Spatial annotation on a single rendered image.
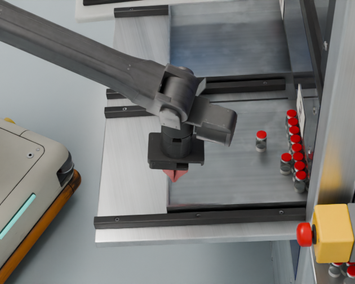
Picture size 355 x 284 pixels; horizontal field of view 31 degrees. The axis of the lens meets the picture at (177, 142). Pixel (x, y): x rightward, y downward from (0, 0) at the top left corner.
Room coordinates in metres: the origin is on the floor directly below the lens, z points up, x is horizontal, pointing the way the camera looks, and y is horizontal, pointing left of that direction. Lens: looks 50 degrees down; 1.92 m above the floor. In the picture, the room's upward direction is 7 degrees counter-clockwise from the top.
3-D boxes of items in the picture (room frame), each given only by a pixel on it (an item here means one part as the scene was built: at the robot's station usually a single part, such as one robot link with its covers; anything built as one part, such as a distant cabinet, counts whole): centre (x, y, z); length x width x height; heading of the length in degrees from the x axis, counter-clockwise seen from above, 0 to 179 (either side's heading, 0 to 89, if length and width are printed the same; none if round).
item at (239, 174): (0.79, -0.15, 0.90); 0.34 x 0.26 x 0.04; 85
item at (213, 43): (1.13, -0.18, 0.90); 0.34 x 0.26 x 0.04; 85
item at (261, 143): (0.82, -0.17, 0.90); 0.02 x 0.02 x 0.04
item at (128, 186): (0.97, -0.09, 0.87); 0.70 x 0.48 x 0.02; 175
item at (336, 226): (0.53, -0.24, 1.00); 0.08 x 0.07 x 0.07; 85
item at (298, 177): (0.79, -0.23, 0.91); 0.18 x 0.02 x 0.05; 175
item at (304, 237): (0.54, -0.20, 1.00); 0.04 x 0.04 x 0.04; 85
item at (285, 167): (0.75, -0.21, 0.91); 0.02 x 0.02 x 0.05
